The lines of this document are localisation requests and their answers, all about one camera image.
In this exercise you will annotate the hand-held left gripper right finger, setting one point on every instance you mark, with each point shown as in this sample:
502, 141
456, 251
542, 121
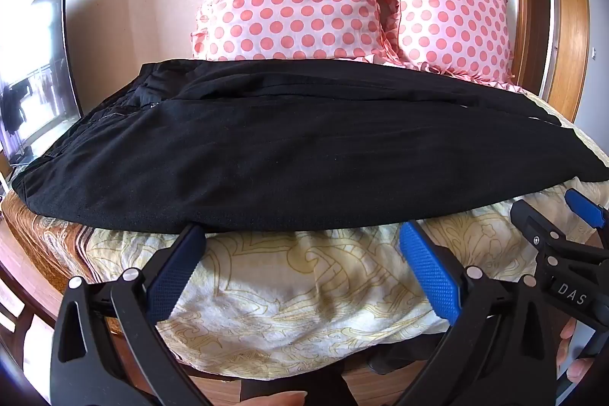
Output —
430, 268

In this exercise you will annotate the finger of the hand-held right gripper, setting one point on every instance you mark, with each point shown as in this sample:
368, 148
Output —
530, 218
587, 206

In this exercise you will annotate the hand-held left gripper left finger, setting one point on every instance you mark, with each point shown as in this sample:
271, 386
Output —
178, 263

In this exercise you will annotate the black pants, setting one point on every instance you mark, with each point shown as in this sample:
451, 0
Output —
295, 149

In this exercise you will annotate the person's right hand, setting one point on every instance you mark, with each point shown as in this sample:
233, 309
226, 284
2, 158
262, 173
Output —
568, 339

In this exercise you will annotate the person's left hand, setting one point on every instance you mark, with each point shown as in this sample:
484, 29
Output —
273, 400

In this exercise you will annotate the yellow patterned blanket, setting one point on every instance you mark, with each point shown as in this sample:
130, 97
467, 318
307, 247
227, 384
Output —
295, 282

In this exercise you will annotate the small pink polka dot pillow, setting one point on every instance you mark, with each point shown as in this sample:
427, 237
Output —
452, 20

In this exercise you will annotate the wooden door frame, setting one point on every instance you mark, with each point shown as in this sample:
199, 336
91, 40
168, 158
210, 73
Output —
564, 30

